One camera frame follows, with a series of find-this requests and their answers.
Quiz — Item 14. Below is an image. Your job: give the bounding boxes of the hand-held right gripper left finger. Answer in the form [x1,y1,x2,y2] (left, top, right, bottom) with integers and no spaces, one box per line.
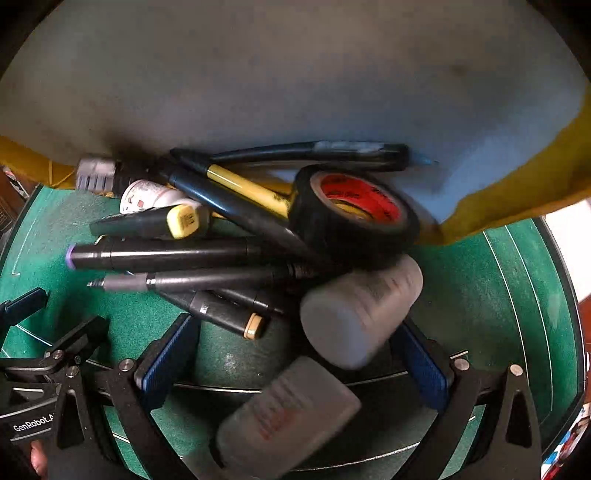
[48,313,202,480]

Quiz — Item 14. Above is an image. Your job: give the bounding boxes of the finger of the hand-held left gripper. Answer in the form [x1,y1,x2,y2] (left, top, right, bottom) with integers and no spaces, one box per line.
[0,315,112,385]
[0,287,51,342]

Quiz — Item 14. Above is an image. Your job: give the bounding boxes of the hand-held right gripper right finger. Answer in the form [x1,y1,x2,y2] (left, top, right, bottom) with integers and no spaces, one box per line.
[389,322,544,480]

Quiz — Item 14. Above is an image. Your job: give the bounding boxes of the black marker with beige cap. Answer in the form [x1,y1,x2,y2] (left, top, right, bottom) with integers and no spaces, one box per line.
[159,290,270,341]

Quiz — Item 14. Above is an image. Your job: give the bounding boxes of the grey marker with white cap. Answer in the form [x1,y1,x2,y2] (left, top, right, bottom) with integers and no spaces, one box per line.
[89,204,212,240]

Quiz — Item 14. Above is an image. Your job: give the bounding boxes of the person's left hand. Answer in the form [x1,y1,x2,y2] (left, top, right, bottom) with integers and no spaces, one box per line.
[28,440,51,479]

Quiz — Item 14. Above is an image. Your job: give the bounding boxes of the grey cylindrical container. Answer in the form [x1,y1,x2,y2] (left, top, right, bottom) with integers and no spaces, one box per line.
[300,255,424,371]

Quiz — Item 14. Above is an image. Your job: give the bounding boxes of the grey fineliner pen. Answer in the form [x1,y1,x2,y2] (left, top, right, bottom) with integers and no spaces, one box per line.
[87,263,319,292]

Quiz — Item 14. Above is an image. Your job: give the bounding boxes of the black marker with purple cap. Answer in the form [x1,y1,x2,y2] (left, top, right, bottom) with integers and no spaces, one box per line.
[66,236,278,273]

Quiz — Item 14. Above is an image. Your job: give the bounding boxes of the grey rounded plastic container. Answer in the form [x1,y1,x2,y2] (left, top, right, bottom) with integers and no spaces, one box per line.
[210,356,362,480]

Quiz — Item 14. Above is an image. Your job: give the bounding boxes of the white correction tape dispenser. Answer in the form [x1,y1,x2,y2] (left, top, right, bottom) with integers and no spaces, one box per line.
[119,180,200,215]

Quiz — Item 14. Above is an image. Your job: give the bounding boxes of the black tape roll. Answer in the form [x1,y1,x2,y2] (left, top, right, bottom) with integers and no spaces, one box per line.
[287,165,422,271]

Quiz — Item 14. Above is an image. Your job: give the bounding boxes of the colourful plastic bag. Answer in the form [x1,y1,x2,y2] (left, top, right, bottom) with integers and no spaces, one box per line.
[545,406,591,480]

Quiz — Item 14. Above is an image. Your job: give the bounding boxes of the long black pen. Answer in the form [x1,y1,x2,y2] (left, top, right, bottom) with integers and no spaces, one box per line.
[157,165,328,266]

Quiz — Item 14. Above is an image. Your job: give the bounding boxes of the yellow pen with black cap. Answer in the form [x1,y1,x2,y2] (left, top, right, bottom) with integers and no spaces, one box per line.
[170,148,296,220]

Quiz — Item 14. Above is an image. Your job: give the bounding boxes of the black and clear gel pen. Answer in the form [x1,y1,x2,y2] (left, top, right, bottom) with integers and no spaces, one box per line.
[210,141,438,175]

